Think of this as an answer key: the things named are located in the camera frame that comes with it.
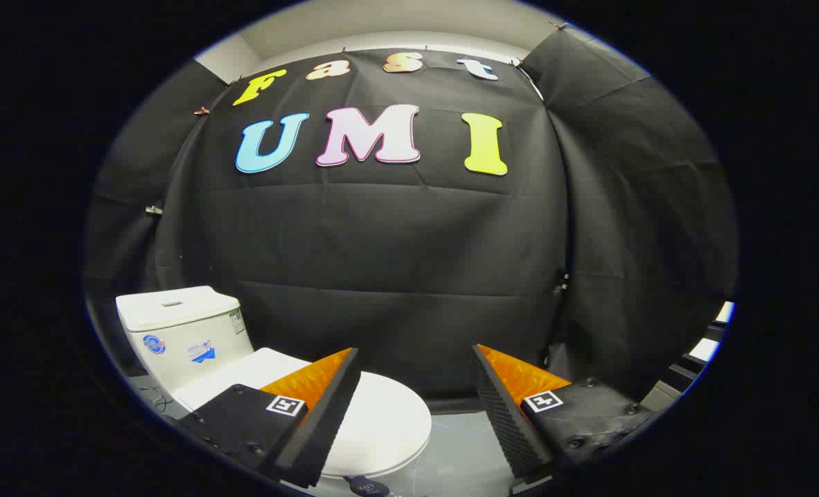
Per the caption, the black and white striped panel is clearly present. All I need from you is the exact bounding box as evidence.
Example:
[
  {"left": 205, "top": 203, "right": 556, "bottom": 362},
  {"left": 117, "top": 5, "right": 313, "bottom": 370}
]
[{"left": 641, "top": 302, "right": 735, "bottom": 411}]

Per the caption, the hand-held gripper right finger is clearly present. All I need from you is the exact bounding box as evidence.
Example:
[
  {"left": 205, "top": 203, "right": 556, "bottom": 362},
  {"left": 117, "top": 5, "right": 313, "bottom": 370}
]
[{"left": 472, "top": 344, "right": 655, "bottom": 494}]

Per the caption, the black round lid handle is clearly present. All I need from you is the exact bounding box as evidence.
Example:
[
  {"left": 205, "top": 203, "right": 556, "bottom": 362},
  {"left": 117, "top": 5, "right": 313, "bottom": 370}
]
[{"left": 344, "top": 475, "right": 391, "bottom": 497}]

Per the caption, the white ceramic toilet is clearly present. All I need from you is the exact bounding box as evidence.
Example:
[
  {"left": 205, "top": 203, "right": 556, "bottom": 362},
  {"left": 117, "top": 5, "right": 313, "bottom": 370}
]
[{"left": 115, "top": 285, "right": 432, "bottom": 497}]

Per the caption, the white toilet lid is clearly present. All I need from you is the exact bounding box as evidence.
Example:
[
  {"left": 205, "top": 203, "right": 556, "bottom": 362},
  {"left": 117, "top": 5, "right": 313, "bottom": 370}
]
[{"left": 175, "top": 347, "right": 432, "bottom": 478}]

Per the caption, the black backdrop cloth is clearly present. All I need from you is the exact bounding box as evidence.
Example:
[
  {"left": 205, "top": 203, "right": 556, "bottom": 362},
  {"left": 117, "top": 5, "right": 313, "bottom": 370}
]
[{"left": 84, "top": 24, "right": 738, "bottom": 401}]

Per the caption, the tangle of thin cables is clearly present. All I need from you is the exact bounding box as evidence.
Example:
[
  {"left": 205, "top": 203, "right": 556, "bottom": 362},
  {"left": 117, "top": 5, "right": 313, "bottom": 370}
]
[{"left": 137, "top": 387, "right": 173, "bottom": 416}]

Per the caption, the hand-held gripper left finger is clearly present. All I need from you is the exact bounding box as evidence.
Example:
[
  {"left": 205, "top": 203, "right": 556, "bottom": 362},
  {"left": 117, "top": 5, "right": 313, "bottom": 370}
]
[{"left": 178, "top": 347, "right": 362, "bottom": 489}]

